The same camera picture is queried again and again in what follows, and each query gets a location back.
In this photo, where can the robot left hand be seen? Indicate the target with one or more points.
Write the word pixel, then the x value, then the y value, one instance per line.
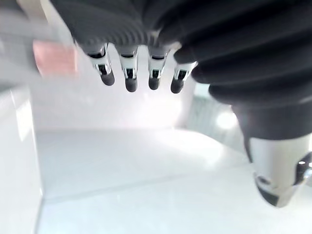
pixel 219 48

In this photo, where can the pink cloth item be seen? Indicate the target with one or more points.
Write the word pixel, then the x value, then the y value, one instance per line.
pixel 56 58

